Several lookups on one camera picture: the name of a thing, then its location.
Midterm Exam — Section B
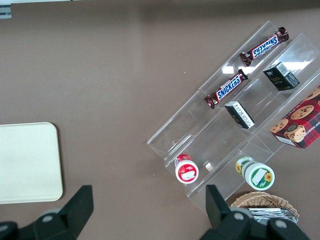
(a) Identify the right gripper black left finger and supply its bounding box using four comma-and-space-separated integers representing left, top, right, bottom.
0, 184, 95, 240

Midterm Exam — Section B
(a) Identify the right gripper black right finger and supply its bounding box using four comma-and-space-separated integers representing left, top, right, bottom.
199, 184, 311, 240

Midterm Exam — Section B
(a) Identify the light wicker basket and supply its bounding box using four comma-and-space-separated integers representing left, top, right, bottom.
229, 191, 301, 221

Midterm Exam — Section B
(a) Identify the beige plastic tray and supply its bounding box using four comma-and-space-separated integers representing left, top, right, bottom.
0, 121, 64, 205

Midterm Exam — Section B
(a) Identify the silver foil container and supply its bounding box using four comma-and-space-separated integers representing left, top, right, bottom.
246, 207, 299, 227

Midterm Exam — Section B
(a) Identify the green sunflower yogurt bottle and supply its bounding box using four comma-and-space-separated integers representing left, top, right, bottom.
235, 156, 276, 192

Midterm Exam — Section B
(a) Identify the red white yogurt bottle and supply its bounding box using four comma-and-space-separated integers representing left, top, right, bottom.
174, 153, 200, 185

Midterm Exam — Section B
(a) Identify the clear acrylic stepped shelf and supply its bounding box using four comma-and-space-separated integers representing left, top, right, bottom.
146, 20, 320, 217

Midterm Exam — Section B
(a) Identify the small black carton box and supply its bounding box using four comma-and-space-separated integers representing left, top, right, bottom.
262, 61, 301, 92
224, 100, 256, 130

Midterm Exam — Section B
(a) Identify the red tartan cookie box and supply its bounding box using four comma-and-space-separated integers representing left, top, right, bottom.
270, 85, 320, 150

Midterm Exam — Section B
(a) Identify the Snickers chocolate bar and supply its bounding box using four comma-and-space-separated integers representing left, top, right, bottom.
239, 26, 291, 67
203, 69, 249, 110

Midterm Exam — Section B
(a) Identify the small white grey device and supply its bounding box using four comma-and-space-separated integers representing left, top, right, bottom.
0, 3, 13, 20

